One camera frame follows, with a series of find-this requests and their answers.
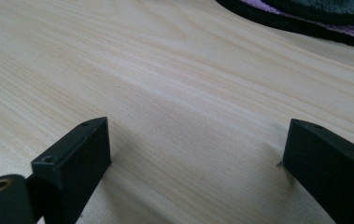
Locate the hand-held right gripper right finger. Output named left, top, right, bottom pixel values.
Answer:
left=282, top=118, right=354, bottom=224

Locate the dark towel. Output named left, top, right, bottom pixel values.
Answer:
left=215, top=0, right=354, bottom=54

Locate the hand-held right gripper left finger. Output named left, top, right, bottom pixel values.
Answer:
left=25, top=116, right=112, bottom=224

